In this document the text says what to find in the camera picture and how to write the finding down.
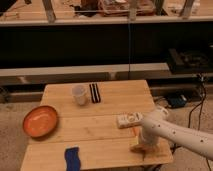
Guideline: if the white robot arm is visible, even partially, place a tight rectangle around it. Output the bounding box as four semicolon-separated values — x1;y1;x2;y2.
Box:
139;106;213;161

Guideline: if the black striped block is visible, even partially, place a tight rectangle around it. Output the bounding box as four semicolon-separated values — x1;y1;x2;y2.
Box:
89;83;101;103

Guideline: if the clear plastic cup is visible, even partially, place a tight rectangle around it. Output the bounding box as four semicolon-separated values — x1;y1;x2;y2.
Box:
72;85;87;105

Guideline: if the blue power adapter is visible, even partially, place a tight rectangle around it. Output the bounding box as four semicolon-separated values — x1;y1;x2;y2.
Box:
166;95;186;108

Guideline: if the metal shelf rack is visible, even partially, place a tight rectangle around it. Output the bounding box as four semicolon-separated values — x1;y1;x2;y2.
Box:
0;0;213;102

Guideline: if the orange bowl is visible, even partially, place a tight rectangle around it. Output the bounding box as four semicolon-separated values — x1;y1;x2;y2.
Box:
23;105;58;138

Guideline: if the black box on shelf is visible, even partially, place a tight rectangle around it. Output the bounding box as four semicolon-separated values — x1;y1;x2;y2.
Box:
167;49;213;74

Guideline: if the blue cloth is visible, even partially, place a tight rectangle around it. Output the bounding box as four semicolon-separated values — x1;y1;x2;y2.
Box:
64;147;81;171

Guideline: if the black power cable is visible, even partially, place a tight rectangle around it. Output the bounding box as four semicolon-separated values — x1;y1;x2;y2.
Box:
169;73;213;171

